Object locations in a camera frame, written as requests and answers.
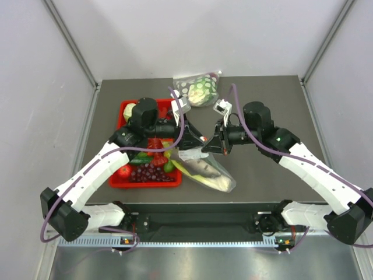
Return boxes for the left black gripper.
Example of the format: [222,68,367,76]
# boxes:
[145,112,205,150]

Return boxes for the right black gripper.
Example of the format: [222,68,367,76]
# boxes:
[202,117,260,156]

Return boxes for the clear orange zip bag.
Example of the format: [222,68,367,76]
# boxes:
[170,148,237,193]

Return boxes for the fake grey fish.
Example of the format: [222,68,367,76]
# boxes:
[183,158,221,178]

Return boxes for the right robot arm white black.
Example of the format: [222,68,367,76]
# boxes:
[202,100,372,245]

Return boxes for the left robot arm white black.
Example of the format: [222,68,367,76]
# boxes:
[40,97,203,242]

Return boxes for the fake mango yellow green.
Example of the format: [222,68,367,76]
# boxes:
[163,150,175,173]

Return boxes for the fake celery stalk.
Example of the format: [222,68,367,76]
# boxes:
[172,160,236,193]

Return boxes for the fake red lobster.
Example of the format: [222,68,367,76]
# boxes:
[147,138,168,167]

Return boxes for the fake cabbage in bag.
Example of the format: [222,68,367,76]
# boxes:
[188,75,218,107]

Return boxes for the clear bag with cabbage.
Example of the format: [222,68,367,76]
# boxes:
[173,71,222,107]

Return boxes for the fake purple grapes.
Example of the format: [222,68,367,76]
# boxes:
[129,164,175,183]

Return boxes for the fake green cucumber in tray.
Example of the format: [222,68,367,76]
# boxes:
[129,156,153,166]

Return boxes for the fake white cauliflower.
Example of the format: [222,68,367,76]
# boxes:
[122,103,136,123]

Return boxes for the fake red strawberry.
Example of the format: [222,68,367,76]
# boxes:
[116,164,132,179]

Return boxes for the red plastic tray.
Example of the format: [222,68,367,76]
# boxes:
[109,99,182,188]

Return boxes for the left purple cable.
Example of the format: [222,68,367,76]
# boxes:
[40,86,187,243]

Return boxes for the purple cable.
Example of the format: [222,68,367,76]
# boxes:
[40,86,187,243]
[223,83,373,249]

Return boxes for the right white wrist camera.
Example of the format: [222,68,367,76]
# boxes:
[213,99,232,127]

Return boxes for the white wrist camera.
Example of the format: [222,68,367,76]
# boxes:
[171,96,191,126]
[213,99,232,127]

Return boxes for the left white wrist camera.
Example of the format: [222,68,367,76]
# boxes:
[171,96,191,126]

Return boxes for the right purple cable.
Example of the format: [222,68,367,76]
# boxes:
[223,83,373,249]

